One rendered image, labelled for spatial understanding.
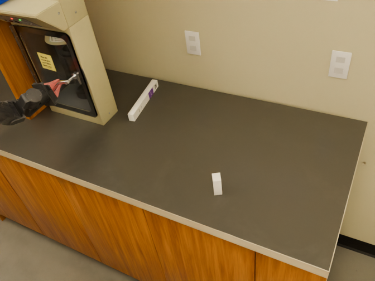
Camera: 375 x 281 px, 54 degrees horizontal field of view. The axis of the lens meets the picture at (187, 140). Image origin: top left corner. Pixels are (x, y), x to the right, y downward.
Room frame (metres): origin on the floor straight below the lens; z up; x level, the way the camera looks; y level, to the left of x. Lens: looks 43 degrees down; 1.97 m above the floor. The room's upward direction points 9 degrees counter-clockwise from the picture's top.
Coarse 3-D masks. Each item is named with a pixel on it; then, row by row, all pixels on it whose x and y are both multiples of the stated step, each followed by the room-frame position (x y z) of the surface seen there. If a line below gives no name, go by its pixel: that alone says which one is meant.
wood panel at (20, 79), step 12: (0, 24) 1.50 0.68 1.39; (0, 36) 1.48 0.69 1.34; (12, 36) 1.52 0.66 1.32; (0, 48) 1.46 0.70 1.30; (12, 48) 1.50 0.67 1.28; (0, 60) 1.44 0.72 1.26; (12, 60) 1.48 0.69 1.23; (24, 60) 1.52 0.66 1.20; (12, 72) 1.46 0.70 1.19; (24, 72) 1.50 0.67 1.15; (12, 84) 1.44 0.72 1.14; (24, 84) 1.48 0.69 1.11
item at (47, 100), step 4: (32, 84) 1.26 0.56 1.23; (36, 84) 1.25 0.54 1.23; (40, 84) 1.24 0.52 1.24; (36, 88) 1.26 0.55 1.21; (40, 88) 1.24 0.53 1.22; (44, 88) 1.23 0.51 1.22; (44, 92) 1.23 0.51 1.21; (48, 92) 1.23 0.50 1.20; (44, 96) 1.22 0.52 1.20; (48, 96) 1.23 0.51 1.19; (44, 100) 1.21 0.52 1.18; (48, 100) 1.23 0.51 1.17; (52, 100) 1.23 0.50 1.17; (40, 104) 1.19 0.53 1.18; (44, 104) 1.26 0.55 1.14; (48, 104) 1.24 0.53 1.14; (52, 104) 1.23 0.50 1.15
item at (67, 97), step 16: (32, 32) 1.41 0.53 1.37; (48, 32) 1.35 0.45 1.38; (32, 48) 1.43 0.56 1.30; (48, 48) 1.38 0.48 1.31; (64, 48) 1.32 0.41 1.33; (32, 64) 1.46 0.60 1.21; (64, 64) 1.34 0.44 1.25; (48, 80) 1.42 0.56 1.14; (80, 80) 1.31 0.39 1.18; (64, 96) 1.39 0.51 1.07; (80, 96) 1.33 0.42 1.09; (80, 112) 1.35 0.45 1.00; (96, 112) 1.30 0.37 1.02
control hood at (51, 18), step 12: (12, 0) 1.39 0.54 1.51; (24, 0) 1.37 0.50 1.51; (36, 0) 1.35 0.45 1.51; (48, 0) 1.33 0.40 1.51; (0, 12) 1.31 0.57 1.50; (12, 12) 1.28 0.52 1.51; (24, 12) 1.25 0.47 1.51; (36, 12) 1.23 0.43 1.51; (48, 12) 1.25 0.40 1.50; (60, 12) 1.30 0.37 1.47; (36, 24) 1.32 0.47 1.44; (48, 24) 1.25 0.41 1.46; (60, 24) 1.28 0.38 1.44
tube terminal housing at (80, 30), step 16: (64, 0) 1.33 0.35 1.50; (80, 0) 1.39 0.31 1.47; (80, 16) 1.37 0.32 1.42; (64, 32) 1.33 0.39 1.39; (80, 32) 1.34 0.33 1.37; (80, 48) 1.32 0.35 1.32; (96, 48) 1.39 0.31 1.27; (80, 64) 1.31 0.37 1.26; (96, 64) 1.37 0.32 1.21; (96, 80) 1.34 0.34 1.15; (96, 96) 1.32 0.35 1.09; (112, 96) 1.39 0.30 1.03; (64, 112) 1.43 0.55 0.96; (112, 112) 1.37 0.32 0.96
